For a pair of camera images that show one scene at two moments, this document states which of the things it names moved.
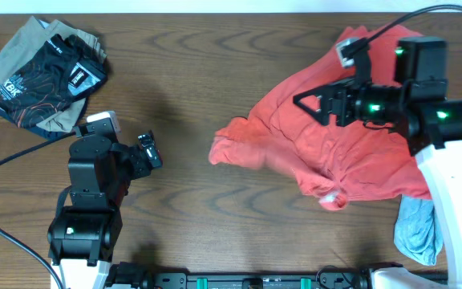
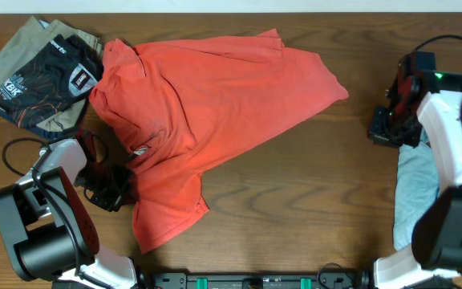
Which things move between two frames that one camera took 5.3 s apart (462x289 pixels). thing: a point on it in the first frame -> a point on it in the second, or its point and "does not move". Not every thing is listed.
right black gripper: [347, 91] -> [376, 132]
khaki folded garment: [32, 130] does not move
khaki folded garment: [16, 50] does not move
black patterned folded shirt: [62, 70] does not move
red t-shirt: [351, 161] -> [180, 103]
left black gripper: [141, 168] -> [121, 193]
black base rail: [324, 280] does not move
